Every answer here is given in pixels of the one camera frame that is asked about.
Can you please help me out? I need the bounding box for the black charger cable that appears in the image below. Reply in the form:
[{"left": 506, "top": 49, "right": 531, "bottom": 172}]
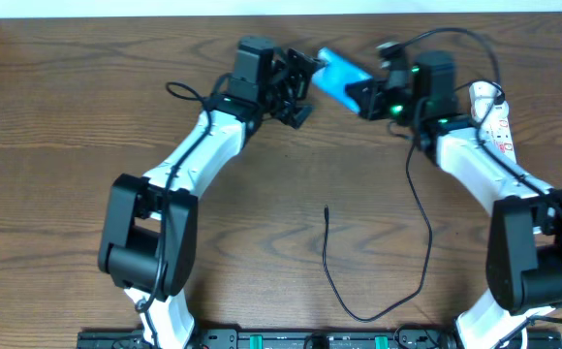
[{"left": 322, "top": 84, "right": 507, "bottom": 324}]

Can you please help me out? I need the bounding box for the white charger adapter plug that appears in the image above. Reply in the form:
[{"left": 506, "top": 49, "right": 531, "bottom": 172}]
[{"left": 471, "top": 96, "right": 510, "bottom": 123}]

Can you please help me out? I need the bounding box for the blue Samsung Galaxy smartphone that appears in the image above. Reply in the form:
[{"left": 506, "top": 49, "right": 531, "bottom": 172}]
[{"left": 311, "top": 48, "right": 372, "bottom": 113}]

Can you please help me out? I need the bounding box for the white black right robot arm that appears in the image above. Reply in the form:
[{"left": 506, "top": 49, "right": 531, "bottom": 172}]
[{"left": 320, "top": 46, "right": 562, "bottom": 348}]

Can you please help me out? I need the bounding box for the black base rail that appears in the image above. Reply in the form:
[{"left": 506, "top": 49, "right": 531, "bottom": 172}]
[{"left": 75, "top": 327, "right": 562, "bottom": 349}]

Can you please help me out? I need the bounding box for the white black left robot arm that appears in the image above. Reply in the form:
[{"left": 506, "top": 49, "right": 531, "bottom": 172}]
[{"left": 98, "top": 36, "right": 326, "bottom": 348}]

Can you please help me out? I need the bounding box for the white power strip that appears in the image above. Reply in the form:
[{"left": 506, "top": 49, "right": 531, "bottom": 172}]
[{"left": 468, "top": 80, "right": 516, "bottom": 163}]

